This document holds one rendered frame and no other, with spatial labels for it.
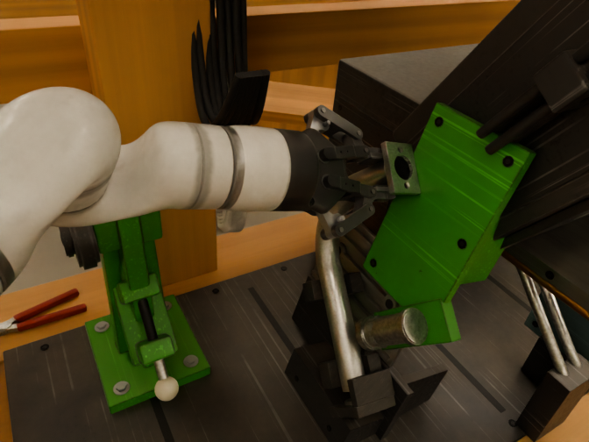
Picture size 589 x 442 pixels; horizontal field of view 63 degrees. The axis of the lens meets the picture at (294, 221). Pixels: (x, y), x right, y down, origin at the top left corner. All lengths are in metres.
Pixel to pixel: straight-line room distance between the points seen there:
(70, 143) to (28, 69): 0.39
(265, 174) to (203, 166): 0.05
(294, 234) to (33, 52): 0.52
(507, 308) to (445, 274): 0.37
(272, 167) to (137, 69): 0.29
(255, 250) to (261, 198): 0.49
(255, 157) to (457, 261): 0.23
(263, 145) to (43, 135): 0.16
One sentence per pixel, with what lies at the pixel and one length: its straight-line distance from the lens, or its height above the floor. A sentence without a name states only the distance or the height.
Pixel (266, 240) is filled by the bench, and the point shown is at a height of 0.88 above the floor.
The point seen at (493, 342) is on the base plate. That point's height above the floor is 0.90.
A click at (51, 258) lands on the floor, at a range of 2.36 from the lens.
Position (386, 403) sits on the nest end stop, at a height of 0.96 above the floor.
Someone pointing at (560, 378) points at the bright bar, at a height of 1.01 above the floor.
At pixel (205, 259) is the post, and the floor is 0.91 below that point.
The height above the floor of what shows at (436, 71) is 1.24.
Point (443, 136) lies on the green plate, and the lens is 0.50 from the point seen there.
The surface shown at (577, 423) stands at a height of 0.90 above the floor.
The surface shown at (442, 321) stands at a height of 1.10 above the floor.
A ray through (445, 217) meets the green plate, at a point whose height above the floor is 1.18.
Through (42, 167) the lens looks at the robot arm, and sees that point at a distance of 0.32.
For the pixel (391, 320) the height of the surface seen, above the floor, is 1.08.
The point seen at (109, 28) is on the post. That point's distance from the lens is 0.61.
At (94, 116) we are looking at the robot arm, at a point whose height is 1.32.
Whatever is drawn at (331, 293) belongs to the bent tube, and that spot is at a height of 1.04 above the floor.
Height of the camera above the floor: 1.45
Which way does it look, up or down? 36 degrees down
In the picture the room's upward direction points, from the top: 5 degrees clockwise
